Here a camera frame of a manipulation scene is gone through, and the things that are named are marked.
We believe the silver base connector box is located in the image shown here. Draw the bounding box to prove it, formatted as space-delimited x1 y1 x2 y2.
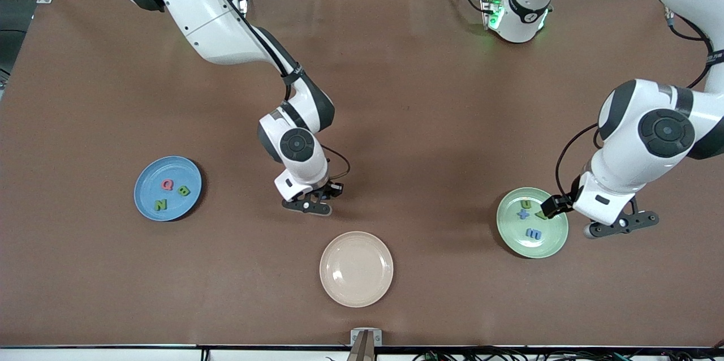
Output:
480 0 505 31

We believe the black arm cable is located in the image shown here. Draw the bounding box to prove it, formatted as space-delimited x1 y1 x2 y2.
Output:
554 5 716 200
218 0 351 184

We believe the grey metal bracket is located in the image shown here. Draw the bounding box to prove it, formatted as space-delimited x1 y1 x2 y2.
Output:
350 328 383 361

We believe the beige plate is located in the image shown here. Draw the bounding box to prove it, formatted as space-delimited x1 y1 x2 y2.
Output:
319 231 394 308

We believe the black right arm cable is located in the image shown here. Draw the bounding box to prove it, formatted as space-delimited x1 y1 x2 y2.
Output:
218 0 351 184

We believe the brown table mat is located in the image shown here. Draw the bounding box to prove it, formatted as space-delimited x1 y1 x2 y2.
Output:
0 0 724 348

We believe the blue plate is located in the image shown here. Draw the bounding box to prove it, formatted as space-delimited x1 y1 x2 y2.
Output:
133 156 203 222

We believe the green plate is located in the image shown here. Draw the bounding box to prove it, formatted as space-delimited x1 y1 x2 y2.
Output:
496 187 569 259

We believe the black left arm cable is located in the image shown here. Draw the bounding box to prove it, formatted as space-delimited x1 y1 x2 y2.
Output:
554 5 716 200

